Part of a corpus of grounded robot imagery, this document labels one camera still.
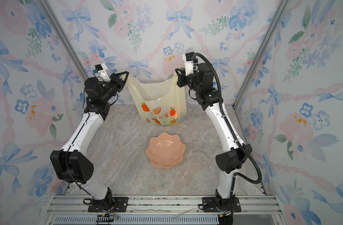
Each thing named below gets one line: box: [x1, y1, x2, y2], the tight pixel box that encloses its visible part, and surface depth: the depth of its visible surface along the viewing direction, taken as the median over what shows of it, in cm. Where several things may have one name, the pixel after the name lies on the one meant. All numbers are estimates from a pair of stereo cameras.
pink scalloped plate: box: [145, 132, 186, 169], surface depth 94 cm
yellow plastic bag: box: [126, 71, 187, 127], surface depth 79 cm
